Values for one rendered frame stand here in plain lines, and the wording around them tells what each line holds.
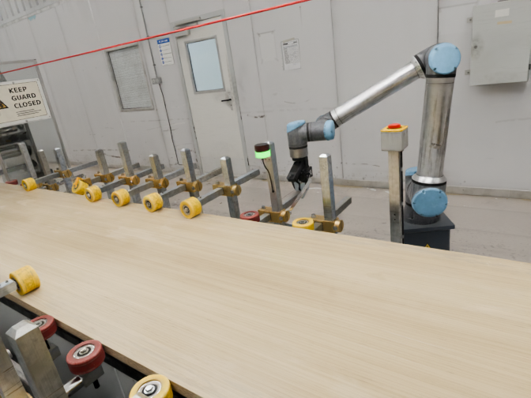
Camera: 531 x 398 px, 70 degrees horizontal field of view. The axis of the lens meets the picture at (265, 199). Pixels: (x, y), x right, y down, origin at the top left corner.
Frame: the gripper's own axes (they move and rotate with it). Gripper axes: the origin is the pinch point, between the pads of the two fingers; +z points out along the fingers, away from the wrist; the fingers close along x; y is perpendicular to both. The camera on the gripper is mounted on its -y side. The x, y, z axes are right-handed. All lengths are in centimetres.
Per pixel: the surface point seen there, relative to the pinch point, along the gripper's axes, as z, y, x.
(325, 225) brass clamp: -1.7, -29.7, -28.2
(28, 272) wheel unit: -14, -113, 32
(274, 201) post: -9.1, -28.9, -4.3
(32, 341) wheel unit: -31, -136, -33
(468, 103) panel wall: -4, 236, -40
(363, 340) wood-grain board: -8, -90, -67
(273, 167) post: -24.0, -28.2, -5.8
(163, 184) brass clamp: -12, -29, 66
